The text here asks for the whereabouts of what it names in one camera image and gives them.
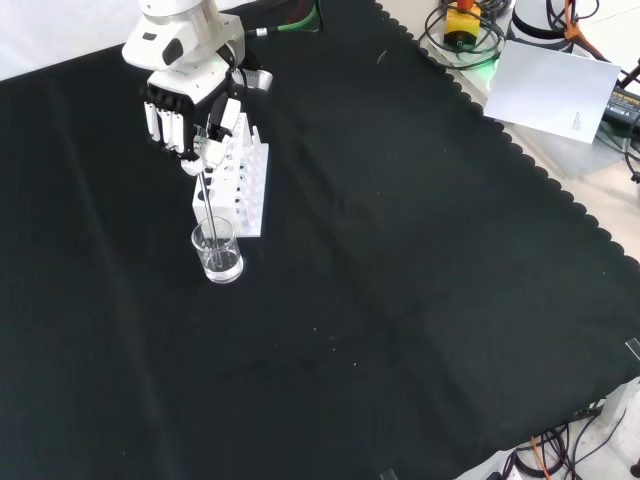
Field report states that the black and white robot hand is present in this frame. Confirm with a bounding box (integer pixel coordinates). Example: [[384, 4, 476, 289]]
[[141, 41, 275, 177]]

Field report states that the clear glass rod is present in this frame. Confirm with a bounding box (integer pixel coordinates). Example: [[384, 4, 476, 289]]
[[195, 126, 224, 269]]

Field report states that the white test tube rack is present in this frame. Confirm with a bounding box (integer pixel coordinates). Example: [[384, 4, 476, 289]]
[[190, 112, 271, 238]]

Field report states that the clear glass beaker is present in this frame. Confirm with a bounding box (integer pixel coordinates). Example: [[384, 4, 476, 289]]
[[190, 215, 246, 285]]

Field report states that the black bench cloth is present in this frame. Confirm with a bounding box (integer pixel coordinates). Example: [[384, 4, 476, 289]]
[[0, 0, 640, 480]]

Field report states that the yellow stop button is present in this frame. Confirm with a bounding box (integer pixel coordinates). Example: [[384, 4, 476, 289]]
[[443, 0, 484, 48]]

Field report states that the pale white board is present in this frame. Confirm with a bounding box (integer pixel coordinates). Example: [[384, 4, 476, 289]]
[[483, 39, 623, 147]]

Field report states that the black power supply box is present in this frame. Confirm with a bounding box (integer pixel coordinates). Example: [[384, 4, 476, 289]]
[[601, 86, 640, 127]]

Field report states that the green cable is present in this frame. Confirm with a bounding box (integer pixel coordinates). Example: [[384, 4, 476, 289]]
[[243, 0, 322, 38]]

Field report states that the black coiled cable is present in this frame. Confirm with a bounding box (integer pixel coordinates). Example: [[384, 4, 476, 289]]
[[418, 0, 507, 70]]

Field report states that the thin orange floor cable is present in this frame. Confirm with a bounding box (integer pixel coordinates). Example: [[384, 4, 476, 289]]
[[529, 434, 553, 480]]

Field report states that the black floor cable bundle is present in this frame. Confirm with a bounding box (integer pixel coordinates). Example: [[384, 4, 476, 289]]
[[502, 407, 632, 480]]

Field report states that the white bench post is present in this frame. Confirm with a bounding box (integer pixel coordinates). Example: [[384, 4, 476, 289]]
[[598, 376, 640, 427]]

